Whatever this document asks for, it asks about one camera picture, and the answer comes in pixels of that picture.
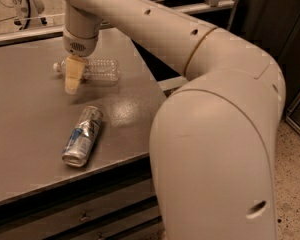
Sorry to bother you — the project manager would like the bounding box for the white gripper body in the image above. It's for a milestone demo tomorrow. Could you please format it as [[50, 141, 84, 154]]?
[[63, 3, 102, 57]]

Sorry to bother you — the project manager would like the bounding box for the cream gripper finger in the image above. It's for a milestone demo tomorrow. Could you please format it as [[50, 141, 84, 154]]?
[[65, 55, 86, 95]]

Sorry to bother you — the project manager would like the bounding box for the clear plastic water bottle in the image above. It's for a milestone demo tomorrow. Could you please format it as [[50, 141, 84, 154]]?
[[52, 57, 120, 84]]

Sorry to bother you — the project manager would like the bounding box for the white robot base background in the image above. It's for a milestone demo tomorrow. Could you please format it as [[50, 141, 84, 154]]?
[[11, 0, 47, 30]]

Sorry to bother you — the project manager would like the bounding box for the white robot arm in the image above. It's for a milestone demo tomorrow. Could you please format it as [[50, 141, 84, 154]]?
[[64, 0, 286, 240]]

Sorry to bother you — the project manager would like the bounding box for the crushed silver blue can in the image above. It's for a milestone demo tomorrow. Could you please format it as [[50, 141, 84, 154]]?
[[62, 106, 103, 167]]

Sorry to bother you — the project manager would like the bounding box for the grey table with drawers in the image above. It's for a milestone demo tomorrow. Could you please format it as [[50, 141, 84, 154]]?
[[0, 29, 165, 240]]

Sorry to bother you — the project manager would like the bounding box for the dark cabinet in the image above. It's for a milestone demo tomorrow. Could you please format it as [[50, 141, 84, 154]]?
[[223, 0, 300, 108]]

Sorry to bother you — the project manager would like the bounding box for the metal railing frame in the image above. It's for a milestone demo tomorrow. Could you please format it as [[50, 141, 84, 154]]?
[[0, 0, 244, 48]]

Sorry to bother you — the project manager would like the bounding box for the grey metal beam bracket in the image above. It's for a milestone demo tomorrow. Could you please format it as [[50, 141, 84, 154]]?
[[158, 76, 188, 92]]

